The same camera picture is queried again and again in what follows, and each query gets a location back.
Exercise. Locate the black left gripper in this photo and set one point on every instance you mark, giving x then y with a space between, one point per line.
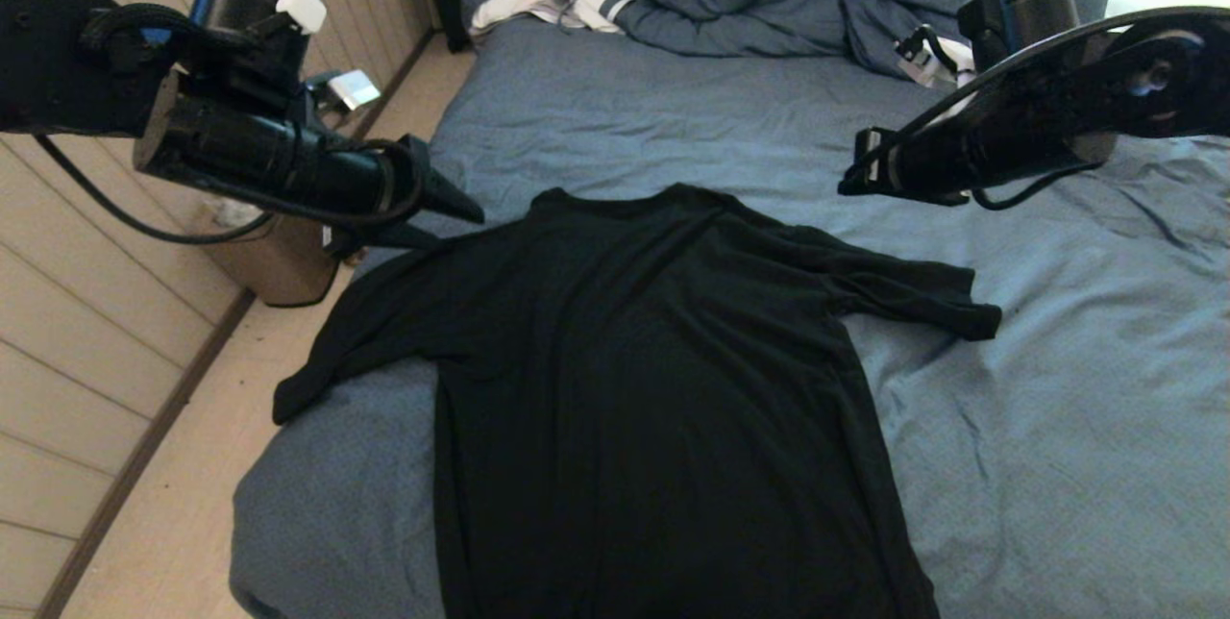
269 158

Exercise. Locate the clear plastic bin liner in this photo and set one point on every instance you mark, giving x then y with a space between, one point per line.
235 212

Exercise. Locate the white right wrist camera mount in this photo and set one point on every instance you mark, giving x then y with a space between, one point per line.
927 57

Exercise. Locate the black moon print T-shirt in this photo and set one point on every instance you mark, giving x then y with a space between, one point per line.
653 408

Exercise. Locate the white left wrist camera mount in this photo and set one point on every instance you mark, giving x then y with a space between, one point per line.
300 4

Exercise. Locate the brown trash bin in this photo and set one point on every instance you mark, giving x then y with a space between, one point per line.
279 268

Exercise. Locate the blue bed sheet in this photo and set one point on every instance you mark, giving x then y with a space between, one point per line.
673 119

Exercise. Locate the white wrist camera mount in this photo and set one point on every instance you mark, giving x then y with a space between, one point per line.
927 57
300 4

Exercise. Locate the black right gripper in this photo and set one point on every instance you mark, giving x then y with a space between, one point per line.
980 158

